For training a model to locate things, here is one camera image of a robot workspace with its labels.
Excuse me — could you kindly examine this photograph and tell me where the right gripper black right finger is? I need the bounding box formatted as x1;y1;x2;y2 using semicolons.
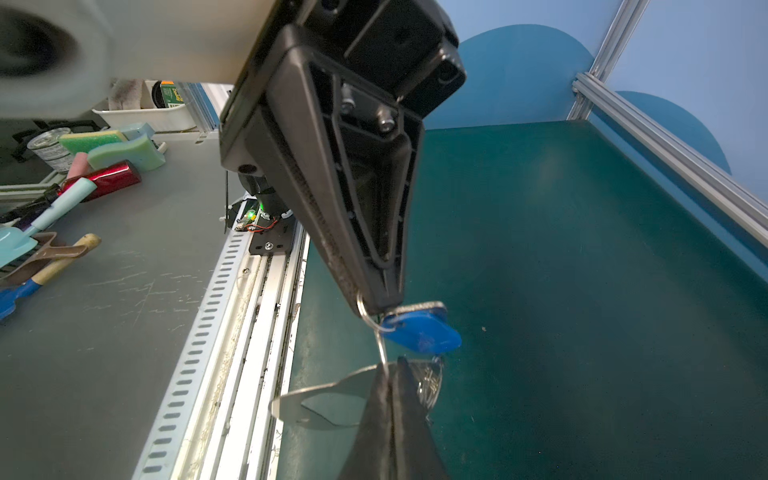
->
391;357;450;479

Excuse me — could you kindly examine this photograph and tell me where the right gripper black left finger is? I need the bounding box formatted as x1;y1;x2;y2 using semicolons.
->
338;364;393;479

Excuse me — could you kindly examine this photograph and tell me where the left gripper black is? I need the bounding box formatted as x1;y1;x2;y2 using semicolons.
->
220;1;467;314

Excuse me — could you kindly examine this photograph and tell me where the silver perforated metal key plate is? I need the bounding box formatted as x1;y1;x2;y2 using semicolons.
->
270;357;444;431

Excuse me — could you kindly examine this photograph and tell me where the blue tag key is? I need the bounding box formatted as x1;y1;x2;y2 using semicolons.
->
356;293;462;375

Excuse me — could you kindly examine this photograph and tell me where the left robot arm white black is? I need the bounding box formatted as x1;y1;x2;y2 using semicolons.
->
1;1;466;315

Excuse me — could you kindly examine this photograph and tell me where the white storage bin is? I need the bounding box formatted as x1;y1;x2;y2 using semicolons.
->
92;79;196;133

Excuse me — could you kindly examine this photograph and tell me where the green sponge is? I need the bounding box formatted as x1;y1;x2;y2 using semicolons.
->
59;123;166;172

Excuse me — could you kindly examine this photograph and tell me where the red shiny bottle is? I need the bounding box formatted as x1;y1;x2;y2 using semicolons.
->
58;161;142;202

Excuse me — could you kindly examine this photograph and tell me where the metal tin can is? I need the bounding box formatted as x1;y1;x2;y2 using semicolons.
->
26;127;74;174

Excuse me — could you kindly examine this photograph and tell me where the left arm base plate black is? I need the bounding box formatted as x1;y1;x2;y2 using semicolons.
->
225;196;297;255

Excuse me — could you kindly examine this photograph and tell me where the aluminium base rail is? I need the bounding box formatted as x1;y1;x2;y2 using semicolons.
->
169;223;308;479

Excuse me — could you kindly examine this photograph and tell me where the white slotted cable duct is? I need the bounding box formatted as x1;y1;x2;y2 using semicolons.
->
133;231;249;479

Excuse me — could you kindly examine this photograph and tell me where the right diagonal aluminium frame post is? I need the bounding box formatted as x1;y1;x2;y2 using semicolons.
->
566;0;651;121

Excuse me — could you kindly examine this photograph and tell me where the teal handled utensil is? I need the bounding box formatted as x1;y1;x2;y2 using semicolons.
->
1;178;97;267

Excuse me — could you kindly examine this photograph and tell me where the back horizontal aluminium frame bar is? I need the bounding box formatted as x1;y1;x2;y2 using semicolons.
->
573;73;767;245

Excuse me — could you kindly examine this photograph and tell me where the wooden handled tool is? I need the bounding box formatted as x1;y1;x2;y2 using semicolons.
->
1;232;101;320

